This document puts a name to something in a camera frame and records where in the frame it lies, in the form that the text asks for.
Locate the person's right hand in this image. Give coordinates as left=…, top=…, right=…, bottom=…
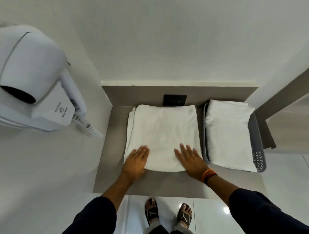
left=174, top=143, right=211, bottom=183

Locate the person's left hand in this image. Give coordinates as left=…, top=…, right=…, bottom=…
left=121, top=145, right=150, bottom=184

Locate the large white towel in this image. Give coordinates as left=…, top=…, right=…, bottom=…
left=123, top=104, right=203, bottom=173

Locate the person's right forearm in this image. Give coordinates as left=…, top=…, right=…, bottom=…
left=207, top=174, right=309, bottom=234

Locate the person's left forearm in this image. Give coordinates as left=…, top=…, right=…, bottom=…
left=62, top=172, right=135, bottom=234

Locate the small white folded towel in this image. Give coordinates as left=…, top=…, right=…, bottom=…
left=205, top=99, right=258, bottom=172

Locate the grey plastic basket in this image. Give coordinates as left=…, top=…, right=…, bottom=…
left=201, top=101, right=267, bottom=173

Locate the person's right black sandal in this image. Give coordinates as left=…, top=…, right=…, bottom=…
left=176, top=203, right=193, bottom=230

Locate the person's black sandal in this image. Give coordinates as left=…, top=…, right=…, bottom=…
left=176, top=203, right=193, bottom=230
left=145, top=198, right=160, bottom=227

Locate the person's left black sandal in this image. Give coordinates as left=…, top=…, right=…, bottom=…
left=145, top=198, right=160, bottom=227

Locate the white hair dryer holder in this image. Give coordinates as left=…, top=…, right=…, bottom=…
left=0, top=69, right=88, bottom=132

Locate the orange bead bracelet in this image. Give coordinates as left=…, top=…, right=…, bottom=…
left=202, top=169, right=215, bottom=183

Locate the black thread bracelet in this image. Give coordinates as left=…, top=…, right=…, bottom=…
left=204, top=173, right=218, bottom=186

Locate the white coiled dryer cord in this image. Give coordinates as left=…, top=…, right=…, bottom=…
left=72, top=113, right=104, bottom=139

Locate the black wall socket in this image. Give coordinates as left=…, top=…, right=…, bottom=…
left=163, top=94, right=188, bottom=107

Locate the brown wooden door frame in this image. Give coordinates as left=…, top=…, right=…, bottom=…
left=255, top=67, right=309, bottom=150

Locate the white wall hair dryer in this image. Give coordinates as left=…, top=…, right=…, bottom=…
left=0, top=24, right=67, bottom=104

